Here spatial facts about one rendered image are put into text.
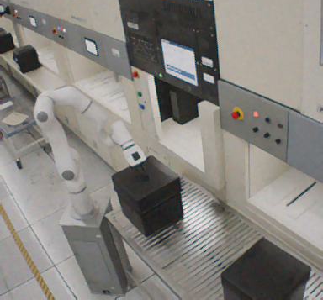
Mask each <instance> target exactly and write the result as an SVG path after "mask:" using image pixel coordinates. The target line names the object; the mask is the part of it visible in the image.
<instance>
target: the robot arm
mask: <svg viewBox="0 0 323 300"><path fill-rule="evenodd" d="M56 105H62V106H72V107H73V108H75V109H76V110H77V111H78V112H80V113H81V114H83V115H84V116H85V117H87V118H88V119H90V120H91V121H93V122H94V123H95V126H96V135H97V137H98V139H99V140H100V141H101V142H102V143H104V144H105V145H107V146H108V147H109V148H114V147H115V146H116V145H119V147H120V149H121V150H123V151H124V158H125V159H126V161H127V164H128V165H129V167H130V170H136V171H138V172H139V173H140V175H141V176H144V173H143V172H142V170H143V171H144V172H145V173H147V172H148V171H147V170H146V169H145V163H146V162H148V160H147V159H146V156H145V155H144V153H143V152H142V150H141V149H140V147H139V146H138V145H135V142H134V140H133V138H132V137H131V135H130V132H129V130H128V129H127V127H126V125H125V124H124V121H123V120H118V121H116V122H114V123H112V124H111V125H110V126H109V128H110V130H111V134H107V133H106V131H105V130H104V129H103V126H104V125H105V123H106V122H107V120H108V118H109V116H108V114H107V113H106V112H105V111H104V110H102V109H101V108H100V107H99V106H98V105H97V104H96V103H94V102H93V101H92V100H90V99H89V98H88V97H86V96H85V95H84V94H82V93H81V92H80V91H78V90H77V89H76V88H74V87H63V88H61V89H57V90H47V91H45V92H43V93H42V94H40V95H39V96H38V98H37V101H36V104H35V108H34V118H35V120H36V123H37V125H38V126H39V127H40V128H42V129H43V130H44V132H45V134H46V136H47V138H48V140H49V141H50V145H51V149H52V153H53V156H54V160H55V163H56V169H57V172H58V174H59V176H60V177H61V178H62V180H64V182H65V185H66V189H67V190H68V192H69V195H70V197H71V201H72V206H71V210H70V214H71V216H72V217H73V218H74V219H76V220H85V219H89V218H91V217H93V216H94V215H95V214H96V213H97V212H98V211H99V203H98V202H97V201H96V200H95V199H92V198H90V195H89V192H88V189H87V185H86V182H85V180H84V175H83V170H82V162H81V158H80V155H79V154H78V152H77V151H76V150H75V149H73V148H70V146H69V144H68V140H67V138H66V135H65V132H64V130H63V128H62V127H61V125H60V123H59V122H58V121H57V120H56V118H55V114H54V106H56ZM143 161H144V162H143ZM139 164H140V166H141V168H142V169H140V168H139V167H138V166H137V165H139ZM147 174H148V173H147Z"/></svg>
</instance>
